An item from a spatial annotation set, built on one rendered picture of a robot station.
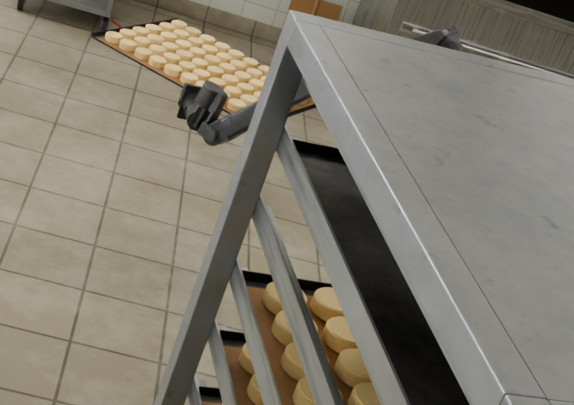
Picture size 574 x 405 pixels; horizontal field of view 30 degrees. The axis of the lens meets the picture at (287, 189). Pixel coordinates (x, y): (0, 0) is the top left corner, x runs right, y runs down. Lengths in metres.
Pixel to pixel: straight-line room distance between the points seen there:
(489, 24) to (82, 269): 2.69
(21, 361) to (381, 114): 2.59
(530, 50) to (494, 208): 4.91
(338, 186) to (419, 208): 0.34
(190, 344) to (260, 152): 0.27
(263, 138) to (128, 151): 3.62
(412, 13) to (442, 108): 4.55
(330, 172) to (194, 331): 0.28
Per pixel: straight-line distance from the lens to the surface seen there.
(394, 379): 0.85
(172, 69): 3.03
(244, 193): 1.21
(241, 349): 1.32
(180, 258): 4.14
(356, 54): 1.09
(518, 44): 5.75
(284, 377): 1.15
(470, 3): 5.62
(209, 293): 1.28
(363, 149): 0.89
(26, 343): 3.52
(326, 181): 1.15
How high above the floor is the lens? 2.16
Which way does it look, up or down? 26 degrees down
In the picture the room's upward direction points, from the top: 20 degrees clockwise
